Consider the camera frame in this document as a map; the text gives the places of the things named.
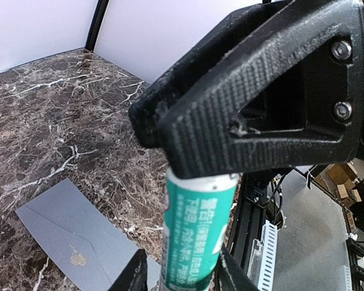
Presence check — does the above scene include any right black frame post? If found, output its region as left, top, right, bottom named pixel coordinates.
left=84, top=0, right=109, bottom=52

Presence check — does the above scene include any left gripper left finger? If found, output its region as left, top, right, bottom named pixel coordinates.
left=108, top=250, right=148, bottom=291

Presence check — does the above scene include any green white glue stick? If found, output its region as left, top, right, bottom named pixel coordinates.
left=159, top=169, right=239, bottom=290

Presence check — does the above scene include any grey envelope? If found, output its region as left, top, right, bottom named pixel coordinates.
left=15, top=178, right=162, bottom=291

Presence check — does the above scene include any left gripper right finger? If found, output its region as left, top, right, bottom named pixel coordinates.
left=217, top=250, right=258, bottom=291

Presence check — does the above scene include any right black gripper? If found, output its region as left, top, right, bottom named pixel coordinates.
left=158, top=1, right=364, bottom=179

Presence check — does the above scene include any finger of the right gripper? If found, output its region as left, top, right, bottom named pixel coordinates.
left=129, top=1, right=288, bottom=149

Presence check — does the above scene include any white slotted cable duct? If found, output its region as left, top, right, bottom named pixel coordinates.
left=248, top=220, right=278, bottom=291

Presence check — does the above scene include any black front rail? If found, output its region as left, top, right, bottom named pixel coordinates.
left=227, top=169, right=291, bottom=273

